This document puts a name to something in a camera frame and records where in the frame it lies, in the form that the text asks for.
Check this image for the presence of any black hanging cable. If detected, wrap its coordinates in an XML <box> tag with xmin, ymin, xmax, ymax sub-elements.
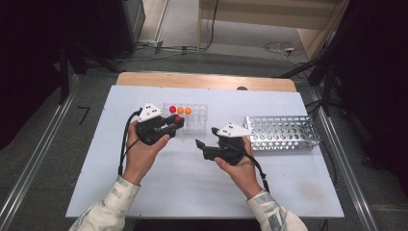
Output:
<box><xmin>196</xmin><ymin>0</ymin><xmax>219</xmax><ymax>52</ymax></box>

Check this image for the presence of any wooden cabinet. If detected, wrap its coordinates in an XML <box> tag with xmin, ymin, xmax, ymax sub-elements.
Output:
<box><xmin>198</xmin><ymin>0</ymin><xmax>350</xmax><ymax>61</ymax></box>

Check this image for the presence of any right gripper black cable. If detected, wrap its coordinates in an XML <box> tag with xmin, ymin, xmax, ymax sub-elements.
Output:
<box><xmin>244</xmin><ymin>153</ymin><xmax>270</xmax><ymax>193</ymax></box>

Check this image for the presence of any white cable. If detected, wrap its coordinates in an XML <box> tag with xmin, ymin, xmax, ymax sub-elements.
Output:
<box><xmin>263</xmin><ymin>40</ymin><xmax>309</xmax><ymax>65</ymax></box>

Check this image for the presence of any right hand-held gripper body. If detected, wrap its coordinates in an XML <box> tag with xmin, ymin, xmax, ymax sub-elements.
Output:
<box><xmin>202</xmin><ymin>123</ymin><xmax>253</xmax><ymax>167</ymax></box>

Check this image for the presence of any black metal stand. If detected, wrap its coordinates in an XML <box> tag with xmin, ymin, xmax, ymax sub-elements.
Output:
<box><xmin>57</xmin><ymin>41</ymin><xmax>123</xmax><ymax>105</ymax></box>
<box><xmin>275</xmin><ymin>32</ymin><xmax>350</xmax><ymax>116</ymax></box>

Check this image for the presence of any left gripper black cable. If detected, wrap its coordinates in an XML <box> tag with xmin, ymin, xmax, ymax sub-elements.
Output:
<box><xmin>118</xmin><ymin>109</ymin><xmax>143</xmax><ymax>176</ymax></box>

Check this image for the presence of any clear acrylic test tube rack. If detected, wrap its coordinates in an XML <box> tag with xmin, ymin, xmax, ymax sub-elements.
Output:
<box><xmin>162</xmin><ymin>102</ymin><xmax>209</xmax><ymax>134</ymax></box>

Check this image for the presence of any person's right hand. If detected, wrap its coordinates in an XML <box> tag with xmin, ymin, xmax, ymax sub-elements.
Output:
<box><xmin>214</xmin><ymin>137</ymin><xmax>263</xmax><ymax>200</ymax></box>

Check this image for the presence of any metal test tube rack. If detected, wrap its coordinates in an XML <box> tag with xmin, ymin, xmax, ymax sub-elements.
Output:
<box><xmin>242</xmin><ymin>115</ymin><xmax>321</xmax><ymax>152</ymax></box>

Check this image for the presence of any black cabinet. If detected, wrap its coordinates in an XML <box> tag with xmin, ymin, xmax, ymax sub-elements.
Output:
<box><xmin>99</xmin><ymin>0</ymin><xmax>146</xmax><ymax>61</ymax></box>

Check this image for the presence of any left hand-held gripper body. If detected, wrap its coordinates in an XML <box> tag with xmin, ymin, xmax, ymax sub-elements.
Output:
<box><xmin>135</xmin><ymin>102</ymin><xmax>176</xmax><ymax>146</ymax></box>

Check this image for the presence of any aluminium floor rail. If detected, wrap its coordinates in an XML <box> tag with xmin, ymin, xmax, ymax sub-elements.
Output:
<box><xmin>0</xmin><ymin>73</ymin><xmax>81</xmax><ymax>231</ymax></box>
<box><xmin>307</xmin><ymin>86</ymin><xmax>379</xmax><ymax>231</ymax></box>

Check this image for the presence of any person's left hand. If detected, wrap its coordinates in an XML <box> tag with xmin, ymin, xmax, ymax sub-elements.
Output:
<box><xmin>122</xmin><ymin>119</ymin><xmax>171</xmax><ymax>186</ymax></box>

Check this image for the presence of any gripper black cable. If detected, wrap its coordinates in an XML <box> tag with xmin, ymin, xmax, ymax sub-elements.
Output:
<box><xmin>118</xmin><ymin>109</ymin><xmax>143</xmax><ymax>176</ymax></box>
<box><xmin>244</xmin><ymin>153</ymin><xmax>270</xmax><ymax>193</ymax></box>

